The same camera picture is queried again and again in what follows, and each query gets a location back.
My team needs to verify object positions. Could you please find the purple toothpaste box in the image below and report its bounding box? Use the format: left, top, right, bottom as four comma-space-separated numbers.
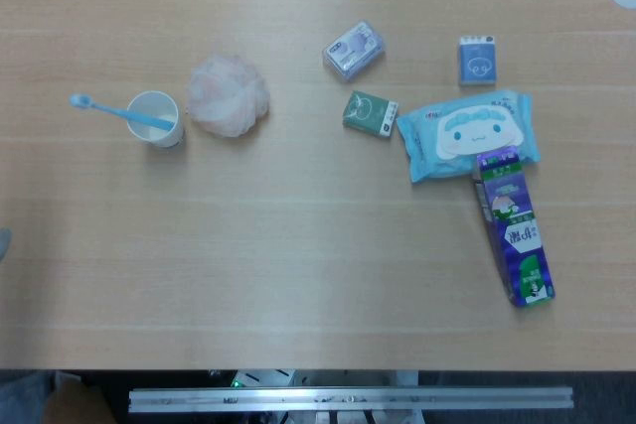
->
470, 144, 557, 310

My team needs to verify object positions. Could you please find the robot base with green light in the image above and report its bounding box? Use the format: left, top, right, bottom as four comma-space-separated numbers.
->
208, 368, 299, 389

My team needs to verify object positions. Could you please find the blue cartoon wet wipes pack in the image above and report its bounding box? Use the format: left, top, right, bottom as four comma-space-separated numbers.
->
396, 89, 542, 185

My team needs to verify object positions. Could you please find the green tissue pack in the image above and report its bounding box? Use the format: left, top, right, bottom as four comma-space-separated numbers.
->
341, 89, 400, 138

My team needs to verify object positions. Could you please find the pink mesh bath sponge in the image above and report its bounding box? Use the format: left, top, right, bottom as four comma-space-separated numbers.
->
186, 52, 272, 139

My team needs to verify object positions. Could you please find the white plastic cup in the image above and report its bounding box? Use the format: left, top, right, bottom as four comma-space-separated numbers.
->
126, 90, 186, 149

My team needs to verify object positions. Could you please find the blue tissue pack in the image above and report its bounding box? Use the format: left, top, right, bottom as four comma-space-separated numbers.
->
457, 35, 499, 87

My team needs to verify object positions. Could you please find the blue toothbrush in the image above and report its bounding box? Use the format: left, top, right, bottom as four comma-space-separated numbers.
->
69, 92, 176, 130

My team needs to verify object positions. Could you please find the aluminium profile rail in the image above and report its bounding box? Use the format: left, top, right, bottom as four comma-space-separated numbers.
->
128, 385, 574, 414

